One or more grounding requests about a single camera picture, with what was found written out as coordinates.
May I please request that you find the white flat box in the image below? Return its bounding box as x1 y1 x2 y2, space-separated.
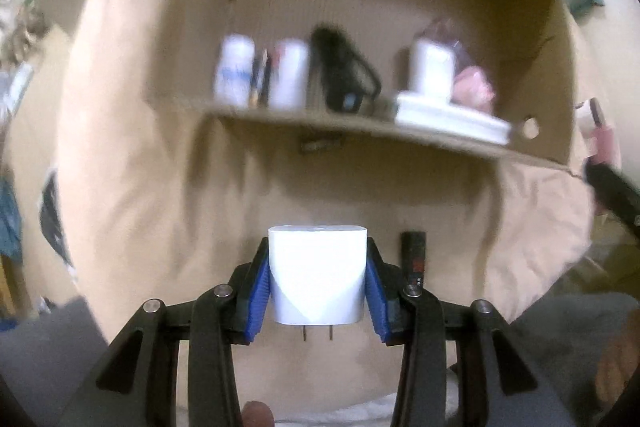
395 92 513 145

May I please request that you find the dark cloth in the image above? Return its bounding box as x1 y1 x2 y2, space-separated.
39 169 77 270

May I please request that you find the black flashlight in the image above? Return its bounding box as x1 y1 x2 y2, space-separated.
310 24 383 112

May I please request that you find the teal cloth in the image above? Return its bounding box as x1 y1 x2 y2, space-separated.
0 177 24 264

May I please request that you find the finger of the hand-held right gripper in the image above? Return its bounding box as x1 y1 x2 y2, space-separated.
585 159 640 243

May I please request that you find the large cardboard box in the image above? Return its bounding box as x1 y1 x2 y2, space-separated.
5 0 596 413

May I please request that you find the person's left hand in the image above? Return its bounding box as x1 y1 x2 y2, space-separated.
242 401 275 427

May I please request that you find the pink item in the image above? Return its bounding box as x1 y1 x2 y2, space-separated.
452 66 496 112

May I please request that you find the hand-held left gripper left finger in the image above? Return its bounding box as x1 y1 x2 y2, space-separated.
60 238 273 427

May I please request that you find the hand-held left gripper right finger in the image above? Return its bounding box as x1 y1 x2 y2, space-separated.
365 239 576 427

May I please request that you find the white patterned blanket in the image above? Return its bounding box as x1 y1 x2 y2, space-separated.
0 0 48 68

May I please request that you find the white charger plug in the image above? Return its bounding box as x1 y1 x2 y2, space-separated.
267 224 369 342

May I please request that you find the white cylinder container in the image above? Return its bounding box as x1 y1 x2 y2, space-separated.
410 39 456 100

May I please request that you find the white bottle blue label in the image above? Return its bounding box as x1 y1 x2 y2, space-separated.
214 34 256 108

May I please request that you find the black tube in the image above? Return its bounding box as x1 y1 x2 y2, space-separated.
401 231 427 293

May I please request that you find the pink tube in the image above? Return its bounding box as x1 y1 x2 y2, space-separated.
575 99 622 168

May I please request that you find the grey cloth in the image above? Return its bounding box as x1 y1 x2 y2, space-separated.
0 299 113 427

